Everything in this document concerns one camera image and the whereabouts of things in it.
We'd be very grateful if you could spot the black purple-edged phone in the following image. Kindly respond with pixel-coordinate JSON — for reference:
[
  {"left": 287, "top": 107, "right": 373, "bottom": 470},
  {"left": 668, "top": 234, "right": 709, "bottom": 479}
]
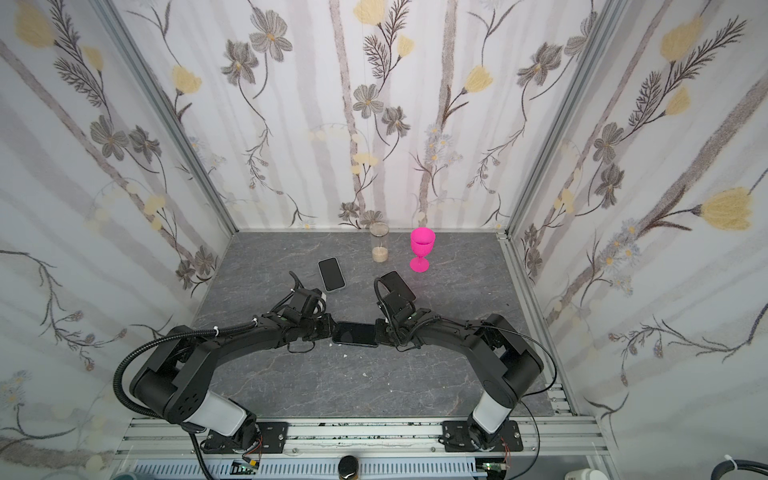
[{"left": 318, "top": 257, "right": 347, "bottom": 292}]

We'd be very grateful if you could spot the blue-edged black phone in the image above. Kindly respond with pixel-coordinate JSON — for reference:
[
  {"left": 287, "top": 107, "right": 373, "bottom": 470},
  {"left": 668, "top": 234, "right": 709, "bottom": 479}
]
[{"left": 381, "top": 271, "right": 416, "bottom": 302}]

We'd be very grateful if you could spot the black phone case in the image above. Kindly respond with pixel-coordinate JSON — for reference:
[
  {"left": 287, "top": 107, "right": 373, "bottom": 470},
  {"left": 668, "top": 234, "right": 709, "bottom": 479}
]
[{"left": 331, "top": 321, "right": 380, "bottom": 349}]

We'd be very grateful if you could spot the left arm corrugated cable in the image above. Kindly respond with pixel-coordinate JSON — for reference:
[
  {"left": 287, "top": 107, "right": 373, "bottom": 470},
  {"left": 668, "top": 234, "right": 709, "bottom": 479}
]
[{"left": 112, "top": 323, "right": 259, "bottom": 418}]

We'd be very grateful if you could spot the clear jar with grains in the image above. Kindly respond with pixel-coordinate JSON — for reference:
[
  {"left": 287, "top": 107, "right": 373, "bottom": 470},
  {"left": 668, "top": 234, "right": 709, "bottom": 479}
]
[{"left": 369, "top": 222, "right": 389, "bottom": 263}]

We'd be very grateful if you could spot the pink plastic goblet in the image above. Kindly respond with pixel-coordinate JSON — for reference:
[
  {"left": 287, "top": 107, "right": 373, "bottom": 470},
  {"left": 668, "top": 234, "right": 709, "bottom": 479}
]
[{"left": 410, "top": 227, "right": 436, "bottom": 273}]

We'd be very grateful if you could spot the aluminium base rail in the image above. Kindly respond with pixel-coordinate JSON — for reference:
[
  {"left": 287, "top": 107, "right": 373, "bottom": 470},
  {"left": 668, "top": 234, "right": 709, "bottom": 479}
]
[{"left": 113, "top": 416, "right": 607, "bottom": 480}]

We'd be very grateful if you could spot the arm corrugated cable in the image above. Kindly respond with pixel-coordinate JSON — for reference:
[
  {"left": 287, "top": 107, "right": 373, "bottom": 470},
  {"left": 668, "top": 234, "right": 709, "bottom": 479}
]
[
  {"left": 373, "top": 275, "right": 397, "bottom": 325},
  {"left": 112, "top": 323, "right": 259, "bottom": 418}
]

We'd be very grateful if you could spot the black round knob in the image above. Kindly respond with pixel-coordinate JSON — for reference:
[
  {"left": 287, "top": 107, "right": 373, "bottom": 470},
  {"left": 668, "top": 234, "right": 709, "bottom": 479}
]
[{"left": 337, "top": 455, "right": 360, "bottom": 480}]

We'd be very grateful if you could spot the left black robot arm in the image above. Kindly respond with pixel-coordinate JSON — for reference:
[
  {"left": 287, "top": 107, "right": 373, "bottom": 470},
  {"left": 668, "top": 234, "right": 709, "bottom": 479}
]
[{"left": 112, "top": 287, "right": 335, "bottom": 453}]

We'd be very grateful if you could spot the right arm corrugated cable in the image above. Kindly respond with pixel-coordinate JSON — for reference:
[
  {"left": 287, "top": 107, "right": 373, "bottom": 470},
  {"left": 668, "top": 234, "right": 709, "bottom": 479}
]
[{"left": 373, "top": 275, "right": 397, "bottom": 325}]

